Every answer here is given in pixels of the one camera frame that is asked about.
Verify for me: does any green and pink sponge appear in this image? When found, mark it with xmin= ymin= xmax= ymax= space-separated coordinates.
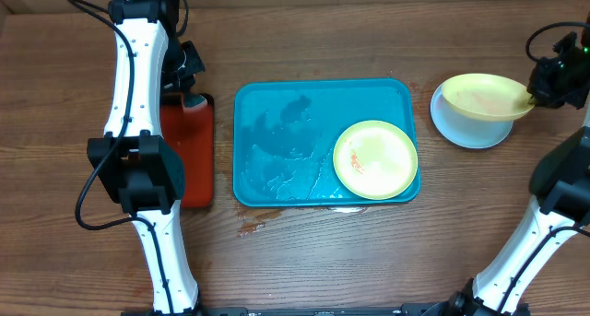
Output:
xmin=183 ymin=93 xmax=208 ymax=111

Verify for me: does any yellow plate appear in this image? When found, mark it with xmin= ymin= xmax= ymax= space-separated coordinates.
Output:
xmin=333 ymin=120 xmax=419 ymax=201
xmin=442 ymin=73 xmax=534 ymax=122

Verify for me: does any light blue plate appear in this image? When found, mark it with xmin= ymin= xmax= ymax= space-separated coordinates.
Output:
xmin=430 ymin=85 xmax=513 ymax=149

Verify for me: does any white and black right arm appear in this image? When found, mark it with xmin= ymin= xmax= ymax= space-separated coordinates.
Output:
xmin=427 ymin=23 xmax=589 ymax=315

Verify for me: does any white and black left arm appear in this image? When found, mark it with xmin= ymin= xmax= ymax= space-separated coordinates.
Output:
xmin=87 ymin=0 xmax=205 ymax=315

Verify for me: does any black tray with red liquid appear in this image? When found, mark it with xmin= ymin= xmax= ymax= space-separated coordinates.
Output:
xmin=160 ymin=93 xmax=215 ymax=209

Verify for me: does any teal plastic tray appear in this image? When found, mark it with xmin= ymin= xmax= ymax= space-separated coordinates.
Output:
xmin=233 ymin=77 xmax=416 ymax=207

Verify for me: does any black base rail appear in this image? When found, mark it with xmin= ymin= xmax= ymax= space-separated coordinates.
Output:
xmin=120 ymin=302 xmax=531 ymax=316

